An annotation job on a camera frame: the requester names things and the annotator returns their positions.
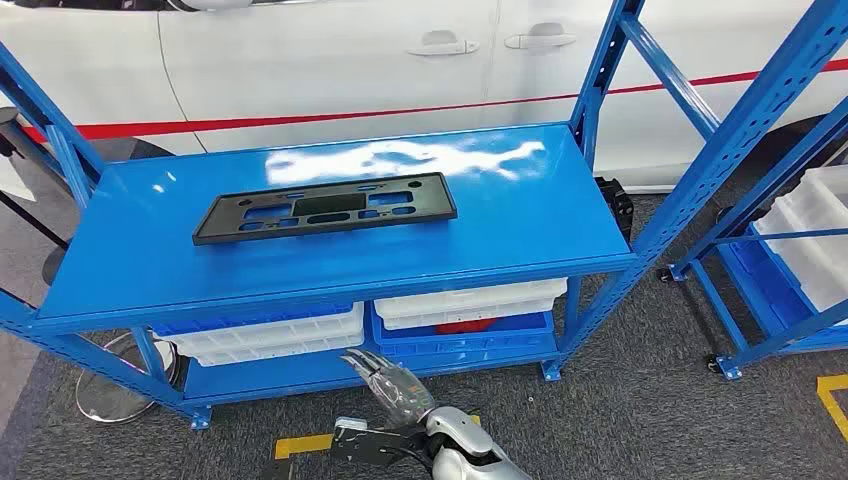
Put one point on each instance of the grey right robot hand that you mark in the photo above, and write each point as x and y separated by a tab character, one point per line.
397	394

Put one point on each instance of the black plastic plate frame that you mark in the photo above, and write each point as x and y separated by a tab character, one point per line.
437	202

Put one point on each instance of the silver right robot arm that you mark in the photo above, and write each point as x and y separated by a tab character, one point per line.
464	437

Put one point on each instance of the blue metal shelf rack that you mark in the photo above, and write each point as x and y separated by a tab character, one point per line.
788	336
530	212

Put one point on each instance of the blue plastic crate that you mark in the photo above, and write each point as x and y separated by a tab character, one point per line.
232	318
762	278
464	344

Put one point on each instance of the red item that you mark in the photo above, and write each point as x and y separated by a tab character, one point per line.
464	326

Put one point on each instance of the black ribbed object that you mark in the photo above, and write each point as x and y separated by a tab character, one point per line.
619	205

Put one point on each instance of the round metal stand base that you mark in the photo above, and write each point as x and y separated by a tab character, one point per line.
106	397

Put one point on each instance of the white car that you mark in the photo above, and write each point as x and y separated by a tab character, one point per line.
331	66

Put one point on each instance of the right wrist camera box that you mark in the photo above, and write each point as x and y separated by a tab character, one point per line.
364	444

